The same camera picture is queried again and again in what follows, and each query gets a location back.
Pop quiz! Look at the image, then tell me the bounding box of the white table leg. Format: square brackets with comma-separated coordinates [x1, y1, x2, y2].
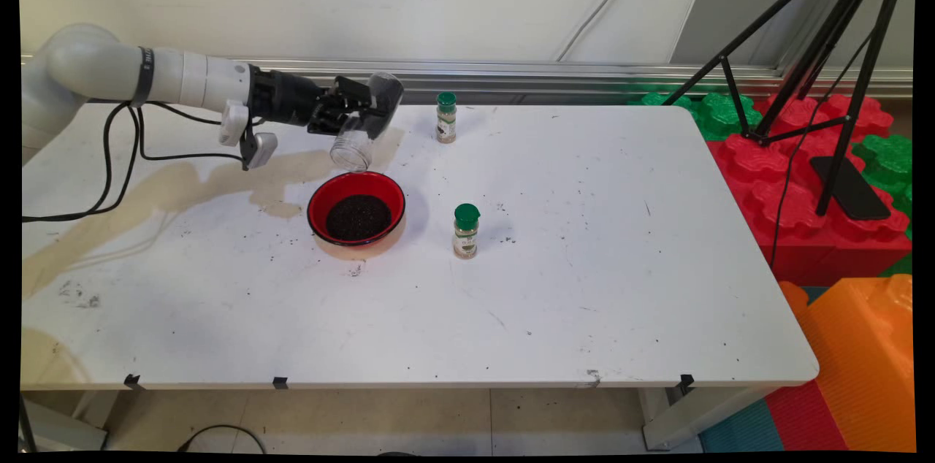
[20, 390, 118, 451]
[641, 384, 775, 451]

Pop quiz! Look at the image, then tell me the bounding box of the black flat plate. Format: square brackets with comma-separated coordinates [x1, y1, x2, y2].
[809, 155, 892, 222]

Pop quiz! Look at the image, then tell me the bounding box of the black tripod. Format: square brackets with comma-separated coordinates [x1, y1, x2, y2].
[661, 0, 915, 218]

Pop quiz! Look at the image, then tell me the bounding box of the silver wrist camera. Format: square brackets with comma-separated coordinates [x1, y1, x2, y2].
[240, 131, 279, 172]

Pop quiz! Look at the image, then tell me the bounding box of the black seeds heap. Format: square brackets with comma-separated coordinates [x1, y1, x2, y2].
[354, 83, 401, 142]
[326, 194, 392, 242]

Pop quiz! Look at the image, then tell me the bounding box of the orange foam block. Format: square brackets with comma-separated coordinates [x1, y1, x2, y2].
[778, 275, 917, 454]

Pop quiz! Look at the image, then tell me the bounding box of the black floor cable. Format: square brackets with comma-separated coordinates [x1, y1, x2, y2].
[178, 424, 267, 454]

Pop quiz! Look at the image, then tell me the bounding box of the black cable strap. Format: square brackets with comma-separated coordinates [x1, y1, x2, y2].
[131, 47, 156, 107]

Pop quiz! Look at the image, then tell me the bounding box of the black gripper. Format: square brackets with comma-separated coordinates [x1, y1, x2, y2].
[248, 65, 373, 139]

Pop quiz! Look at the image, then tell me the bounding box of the green foam block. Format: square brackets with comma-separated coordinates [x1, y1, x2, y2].
[630, 91, 764, 142]
[851, 134, 914, 219]

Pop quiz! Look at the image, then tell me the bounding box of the thin tripod cable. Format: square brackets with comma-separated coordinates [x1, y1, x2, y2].
[769, 0, 915, 270]

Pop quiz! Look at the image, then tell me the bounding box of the red floor mat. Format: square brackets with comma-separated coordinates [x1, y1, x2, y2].
[763, 379, 848, 452]

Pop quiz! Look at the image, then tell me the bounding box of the clear plastic jar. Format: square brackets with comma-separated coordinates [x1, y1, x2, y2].
[329, 72, 405, 173]

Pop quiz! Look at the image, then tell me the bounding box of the aluminium wall rail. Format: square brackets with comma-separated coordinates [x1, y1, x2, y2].
[22, 54, 914, 104]

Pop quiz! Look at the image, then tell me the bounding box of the red bowl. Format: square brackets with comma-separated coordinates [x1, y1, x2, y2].
[307, 171, 407, 260]

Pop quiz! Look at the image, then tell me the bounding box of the green-capped spice bottle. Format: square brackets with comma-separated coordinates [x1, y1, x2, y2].
[452, 203, 481, 260]
[436, 91, 458, 145]

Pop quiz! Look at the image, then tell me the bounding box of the teal floor mat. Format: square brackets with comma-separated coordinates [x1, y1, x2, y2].
[700, 397, 786, 454]

